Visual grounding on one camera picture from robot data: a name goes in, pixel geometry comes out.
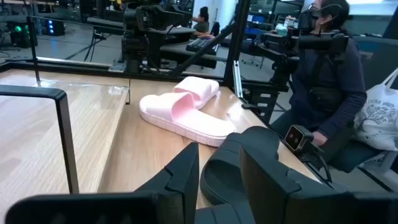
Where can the small black table camera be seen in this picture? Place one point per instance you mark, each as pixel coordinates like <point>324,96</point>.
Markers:
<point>297,138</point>

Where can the black keyboard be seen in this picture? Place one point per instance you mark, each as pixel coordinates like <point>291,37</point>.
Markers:
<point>200,46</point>

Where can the pink rubber slide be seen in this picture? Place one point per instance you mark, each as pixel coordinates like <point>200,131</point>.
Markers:
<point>199,87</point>
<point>186,119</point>

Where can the wooden shelf black metal frame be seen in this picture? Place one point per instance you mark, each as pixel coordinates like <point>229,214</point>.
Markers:
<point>37,130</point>

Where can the person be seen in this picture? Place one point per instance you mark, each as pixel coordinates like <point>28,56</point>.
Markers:
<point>202,21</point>
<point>329,81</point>

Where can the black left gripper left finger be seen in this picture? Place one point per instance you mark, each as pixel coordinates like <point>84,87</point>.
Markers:
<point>183,186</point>

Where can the white printed tote bag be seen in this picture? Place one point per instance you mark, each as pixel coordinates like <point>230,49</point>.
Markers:
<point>379,121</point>

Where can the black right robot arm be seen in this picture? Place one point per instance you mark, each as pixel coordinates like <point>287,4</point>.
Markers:
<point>140,37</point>

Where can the silver metal bracket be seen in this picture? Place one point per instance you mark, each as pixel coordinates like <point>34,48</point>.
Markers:
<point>237,79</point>

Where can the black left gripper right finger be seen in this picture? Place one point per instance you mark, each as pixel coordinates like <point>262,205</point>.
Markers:
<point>264,193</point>

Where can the black metal table frame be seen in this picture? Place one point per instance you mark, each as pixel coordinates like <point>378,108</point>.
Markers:
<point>237,31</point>

